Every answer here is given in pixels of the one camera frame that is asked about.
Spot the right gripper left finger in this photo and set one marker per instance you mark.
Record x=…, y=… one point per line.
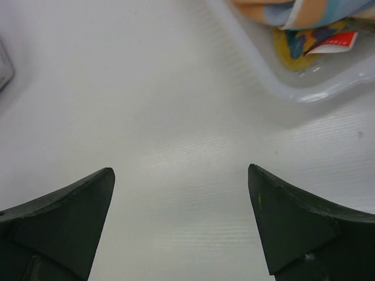
x=55, y=236

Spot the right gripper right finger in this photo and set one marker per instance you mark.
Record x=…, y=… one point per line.
x=305, y=237

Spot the light blue colourful towel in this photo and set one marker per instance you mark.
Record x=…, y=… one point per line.
x=303, y=14

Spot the right white plastic basket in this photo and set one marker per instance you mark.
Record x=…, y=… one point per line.
x=326, y=77

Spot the yellow blue hello towel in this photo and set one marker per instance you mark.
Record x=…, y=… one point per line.
x=299, y=49

